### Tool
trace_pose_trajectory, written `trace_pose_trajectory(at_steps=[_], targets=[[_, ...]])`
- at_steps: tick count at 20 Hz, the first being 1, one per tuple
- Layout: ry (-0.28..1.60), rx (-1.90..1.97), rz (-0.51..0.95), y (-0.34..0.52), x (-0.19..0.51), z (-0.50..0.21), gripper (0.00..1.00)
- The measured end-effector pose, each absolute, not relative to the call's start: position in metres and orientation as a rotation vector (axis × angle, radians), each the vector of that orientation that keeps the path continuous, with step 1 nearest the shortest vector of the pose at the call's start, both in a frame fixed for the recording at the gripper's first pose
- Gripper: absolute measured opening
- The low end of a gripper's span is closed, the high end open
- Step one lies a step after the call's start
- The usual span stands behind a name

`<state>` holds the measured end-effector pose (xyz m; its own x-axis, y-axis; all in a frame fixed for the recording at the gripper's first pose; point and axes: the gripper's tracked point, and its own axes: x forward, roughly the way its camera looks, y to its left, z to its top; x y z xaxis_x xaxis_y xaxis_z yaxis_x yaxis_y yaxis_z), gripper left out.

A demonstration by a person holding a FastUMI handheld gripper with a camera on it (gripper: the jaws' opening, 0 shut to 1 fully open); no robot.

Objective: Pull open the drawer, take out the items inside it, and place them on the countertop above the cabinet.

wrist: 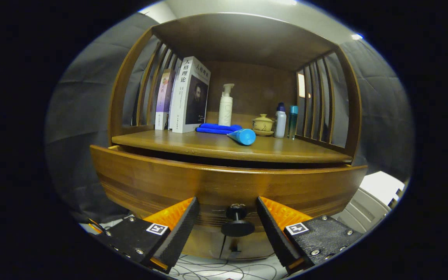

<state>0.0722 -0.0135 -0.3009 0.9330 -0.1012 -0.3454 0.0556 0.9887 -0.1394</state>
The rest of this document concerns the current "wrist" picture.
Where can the blue and white tube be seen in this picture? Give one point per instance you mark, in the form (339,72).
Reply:
(245,137)

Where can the wooden drawer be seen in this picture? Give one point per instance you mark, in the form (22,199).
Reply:
(208,186)

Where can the beige lidded teacup with saucer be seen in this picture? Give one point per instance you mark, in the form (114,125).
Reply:
(263,124)

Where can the white book with portrait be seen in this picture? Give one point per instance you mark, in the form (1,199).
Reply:
(187,97)

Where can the blue folded cloth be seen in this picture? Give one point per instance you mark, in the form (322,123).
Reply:
(212,128)

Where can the white panelled cabinet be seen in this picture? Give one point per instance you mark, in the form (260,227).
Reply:
(379,186)

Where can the wooden cabinet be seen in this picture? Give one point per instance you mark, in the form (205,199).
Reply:
(239,39)

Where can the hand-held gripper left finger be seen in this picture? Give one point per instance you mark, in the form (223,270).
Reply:
(181,233)

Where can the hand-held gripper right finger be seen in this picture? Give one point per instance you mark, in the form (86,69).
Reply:
(275,233)

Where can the black round drawer knob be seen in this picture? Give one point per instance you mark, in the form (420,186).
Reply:
(237,227)

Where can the white bottle with blue cap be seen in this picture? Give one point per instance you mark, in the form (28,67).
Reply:
(280,122)

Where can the slim teal bottle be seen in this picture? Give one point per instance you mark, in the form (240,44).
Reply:
(293,120)

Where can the wooden countertop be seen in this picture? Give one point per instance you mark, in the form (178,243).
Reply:
(193,144)

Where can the purple book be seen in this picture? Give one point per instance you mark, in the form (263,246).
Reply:
(163,101)

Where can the black orange device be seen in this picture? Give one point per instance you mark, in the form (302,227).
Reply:
(93,224)

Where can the small square ceiling light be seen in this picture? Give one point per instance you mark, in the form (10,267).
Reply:
(357,36)

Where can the white pump bottle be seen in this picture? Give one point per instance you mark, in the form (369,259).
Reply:
(225,112)

